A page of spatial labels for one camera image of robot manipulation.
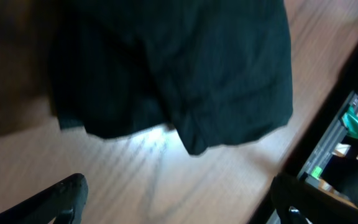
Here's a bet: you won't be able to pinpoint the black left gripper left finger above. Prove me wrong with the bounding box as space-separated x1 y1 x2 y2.
0 173 88 224

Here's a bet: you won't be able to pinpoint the black mounting rail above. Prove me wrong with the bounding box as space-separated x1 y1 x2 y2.
250 44 358 224

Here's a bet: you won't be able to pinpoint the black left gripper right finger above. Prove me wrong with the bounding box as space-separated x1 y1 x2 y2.
270 173 358 224

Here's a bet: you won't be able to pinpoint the black shorts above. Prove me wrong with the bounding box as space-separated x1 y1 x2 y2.
48 0 293 156

